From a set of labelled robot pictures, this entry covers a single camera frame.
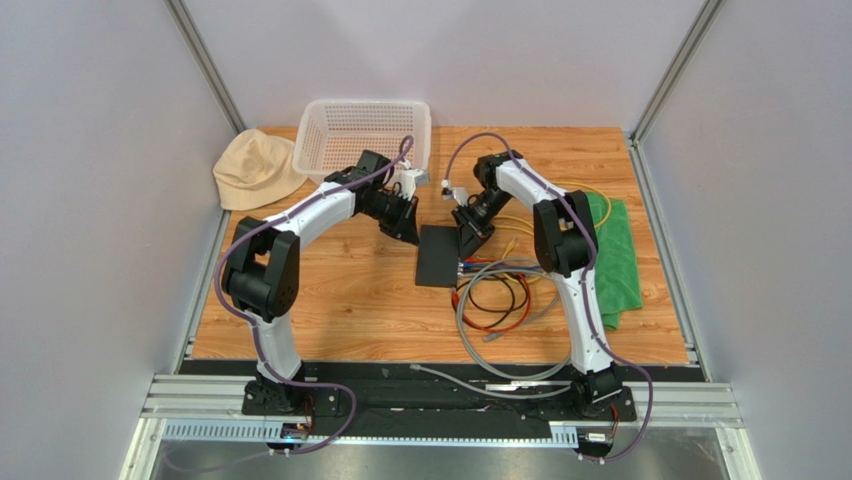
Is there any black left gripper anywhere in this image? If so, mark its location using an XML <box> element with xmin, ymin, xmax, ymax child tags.
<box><xmin>362</xmin><ymin>191</ymin><xmax>421</xmax><ymax>248</ymax></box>

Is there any blue ethernet cable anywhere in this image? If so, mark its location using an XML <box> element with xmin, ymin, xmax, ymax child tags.
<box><xmin>460</xmin><ymin>261</ymin><xmax>540</xmax><ymax>274</ymax></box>

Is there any black network switch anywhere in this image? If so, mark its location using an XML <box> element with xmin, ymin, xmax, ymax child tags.
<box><xmin>414</xmin><ymin>225</ymin><xmax>459</xmax><ymax>288</ymax></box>

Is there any red ethernet cable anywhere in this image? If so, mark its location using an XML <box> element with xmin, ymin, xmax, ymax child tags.
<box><xmin>451</xmin><ymin>256</ymin><xmax>532</xmax><ymax>334</ymax></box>

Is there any grey ethernet cable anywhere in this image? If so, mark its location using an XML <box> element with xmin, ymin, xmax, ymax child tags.
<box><xmin>482</xmin><ymin>292</ymin><xmax>564</xmax><ymax>343</ymax></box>

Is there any yellow looped ethernet cable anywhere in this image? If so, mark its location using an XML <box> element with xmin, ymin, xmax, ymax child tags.
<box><xmin>555</xmin><ymin>181</ymin><xmax>614</xmax><ymax>231</ymax></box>

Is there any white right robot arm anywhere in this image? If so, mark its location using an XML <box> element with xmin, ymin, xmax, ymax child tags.
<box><xmin>452</xmin><ymin>151</ymin><xmax>623</xmax><ymax>418</ymax></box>

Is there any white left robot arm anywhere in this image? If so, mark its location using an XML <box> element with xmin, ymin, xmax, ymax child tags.
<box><xmin>215</xmin><ymin>136</ymin><xmax>429</xmax><ymax>414</ymax></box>

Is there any white perforated plastic basket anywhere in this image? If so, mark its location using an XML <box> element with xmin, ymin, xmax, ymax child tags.
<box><xmin>292</xmin><ymin>99</ymin><xmax>432</xmax><ymax>184</ymax></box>

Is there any green cloth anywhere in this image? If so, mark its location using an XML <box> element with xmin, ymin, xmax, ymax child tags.
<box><xmin>587</xmin><ymin>193</ymin><xmax>643</xmax><ymax>331</ymax></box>

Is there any cream bucket hat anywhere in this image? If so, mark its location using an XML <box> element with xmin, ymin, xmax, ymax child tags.
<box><xmin>212</xmin><ymin>129</ymin><xmax>307</xmax><ymax>211</ymax></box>

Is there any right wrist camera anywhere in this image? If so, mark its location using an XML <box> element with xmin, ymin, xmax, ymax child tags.
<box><xmin>441</xmin><ymin>179</ymin><xmax>470</xmax><ymax>206</ymax></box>

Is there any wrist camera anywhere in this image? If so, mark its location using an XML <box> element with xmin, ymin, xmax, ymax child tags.
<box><xmin>441</xmin><ymin>179</ymin><xmax>470</xmax><ymax>206</ymax></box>
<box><xmin>398</xmin><ymin>168</ymin><xmax>430</xmax><ymax>200</ymax></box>

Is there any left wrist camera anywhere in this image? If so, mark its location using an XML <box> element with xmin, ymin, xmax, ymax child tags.
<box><xmin>398</xmin><ymin>168</ymin><xmax>430</xmax><ymax>200</ymax></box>

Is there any long grey coiled cable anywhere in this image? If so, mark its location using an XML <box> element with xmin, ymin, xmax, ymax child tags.
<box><xmin>409</xmin><ymin>256</ymin><xmax>577</xmax><ymax>401</ymax></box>

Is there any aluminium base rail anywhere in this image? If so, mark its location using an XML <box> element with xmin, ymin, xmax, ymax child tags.
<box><xmin>141</xmin><ymin>375</ymin><xmax>744</xmax><ymax>447</ymax></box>

